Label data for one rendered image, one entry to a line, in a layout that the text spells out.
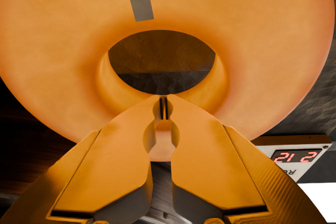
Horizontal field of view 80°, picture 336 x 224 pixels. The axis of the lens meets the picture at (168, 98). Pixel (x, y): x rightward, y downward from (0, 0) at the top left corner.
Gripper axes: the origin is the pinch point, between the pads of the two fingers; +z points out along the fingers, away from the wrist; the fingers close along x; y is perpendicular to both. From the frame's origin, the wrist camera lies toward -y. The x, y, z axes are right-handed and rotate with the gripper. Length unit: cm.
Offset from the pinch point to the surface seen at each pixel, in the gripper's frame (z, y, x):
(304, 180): 448, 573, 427
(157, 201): 2.4, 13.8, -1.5
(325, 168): 485, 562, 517
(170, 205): 3.2, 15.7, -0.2
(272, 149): 15.5, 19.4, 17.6
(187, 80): 13.4, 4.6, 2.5
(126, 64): 6.3, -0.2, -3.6
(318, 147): 15.5, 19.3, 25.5
